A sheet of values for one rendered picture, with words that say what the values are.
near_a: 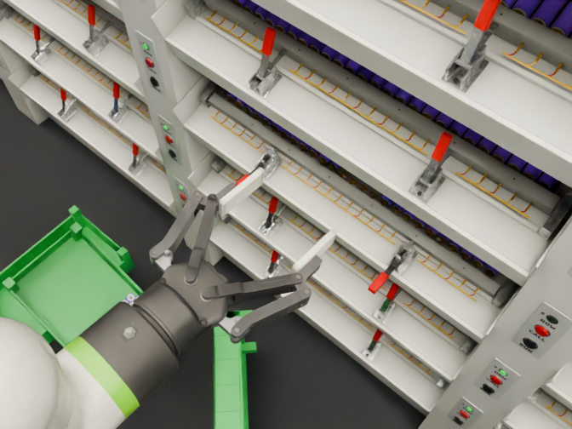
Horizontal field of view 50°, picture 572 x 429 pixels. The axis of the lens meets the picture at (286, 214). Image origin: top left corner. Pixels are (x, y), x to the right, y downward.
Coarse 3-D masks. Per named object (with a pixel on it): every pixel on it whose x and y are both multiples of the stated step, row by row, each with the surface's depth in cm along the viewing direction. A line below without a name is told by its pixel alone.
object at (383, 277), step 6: (396, 258) 91; (402, 258) 90; (390, 264) 91; (396, 264) 91; (390, 270) 90; (378, 276) 89; (384, 276) 89; (378, 282) 89; (384, 282) 89; (372, 288) 88; (378, 288) 88
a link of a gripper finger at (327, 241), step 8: (328, 232) 71; (336, 232) 71; (320, 240) 70; (328, 240) 70; (312, 248) 69; (320, 248) 70; (328, 248) 73; (304, 256) 69; (312, 256) 69; (296, 264) 68; (304, 264) 68
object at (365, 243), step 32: (192, 96) 106; (224, 96) 109; (192, 128) 108; (224, 128) 106; (256, 160) 103; (288, 192) 100; (320, 224) 98; (352, 224) 96; (384, 256) 94; (416, 256) 93; (416, 288) 91; (448, 288) 90; (512, 288) 86; (448, 320) 93; (480, 320) 88
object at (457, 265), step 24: (216, 96) 106; (216, 120) 106; (240, 120) 104; (288, 144) 100; (312, 168) 98; (360, 192) 95; (384, 216) 93; (432, 240) 91; (456, 264) 89; (480, 288) 88
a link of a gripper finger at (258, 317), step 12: (276, 300) 66; (288, 300) 66; (300, 300) 66; (252, 312) 65; (264, 312) 65; (276, 312) 65; (288, 312) 68; (240, 324) 64; (252, 324) 65; (264, 324) 67; (240, 336) 64
